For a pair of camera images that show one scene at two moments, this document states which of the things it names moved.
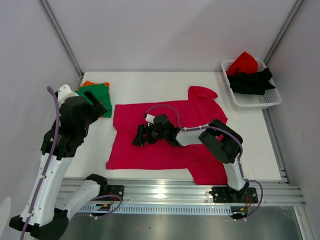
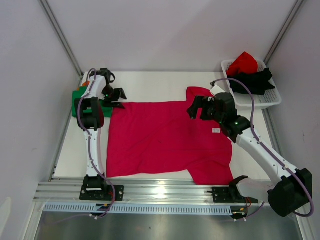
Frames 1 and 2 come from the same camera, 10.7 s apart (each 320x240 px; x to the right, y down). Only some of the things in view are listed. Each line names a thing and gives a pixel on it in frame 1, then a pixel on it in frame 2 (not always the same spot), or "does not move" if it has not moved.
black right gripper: [144, 135] → [204, 108]
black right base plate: [248, 195] does not move
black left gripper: [97, 106] → [119, 93]
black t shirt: [247, 83] does not move
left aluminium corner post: [61, 35] does not move
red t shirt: [245, 63] does not move
